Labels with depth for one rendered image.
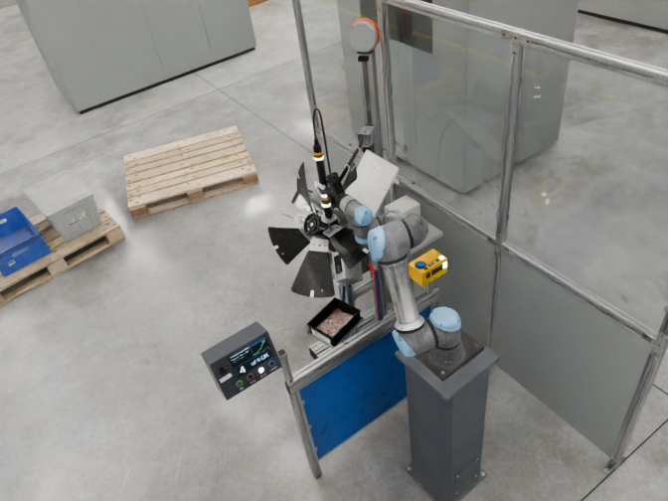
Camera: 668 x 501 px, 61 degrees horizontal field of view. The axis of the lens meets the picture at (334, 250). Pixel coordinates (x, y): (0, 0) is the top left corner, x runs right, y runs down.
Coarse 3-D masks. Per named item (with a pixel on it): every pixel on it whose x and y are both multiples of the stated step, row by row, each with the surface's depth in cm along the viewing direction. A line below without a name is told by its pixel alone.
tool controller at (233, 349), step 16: (240, 336) 224; (256, 336) 221; (208, 352) 220; (224, 352) 217; (240, 352) 218; (256, 352) 222; (272, 352) 226; (208, 368) 222; (224, 368) 215; (256, 368) 224; (272, 368) 228; (224, 384) 218
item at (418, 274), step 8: (424, 256) 270; (432, 256) 270; (416, 264) 267; (424, 264) 266; (432, 264) 265; (416, 272) 266; (424, 272) 263; (440, 272) 270; (416, 280) 270; (424, 280) 266
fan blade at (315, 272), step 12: (312, 252) 278; (324, 252) 278; (312, 264) 277; (324, 264) 278; (300, 276) 278; (312, 276) 277; (324, 276) 277; (300, 288) 278; (312, 288) 276; (324, 288) 276
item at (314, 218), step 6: (312, 216) 277; (318, 216) 273; (306, 222) 279; (312, 222) 277; (318, 222) 272; (336, 222) 279; (306, 228) 279; (312, 228) 276; (318, 228) 272; (324, 228) 274; (306, 234) 277; (312, 234) 274; (318, 234) 274
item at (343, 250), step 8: (344, 232) 270; (352, 232) 269; (336, 240) 267; (344, 240) 265; (352, 240) 264; (336, 248) 264; (344, 248) 262; (352, 248) 260; (360, 248) 259; (368, 248) 257; (344, 256) 259; (352, 256) 258; (360, 256) 256; (352, 264) 256
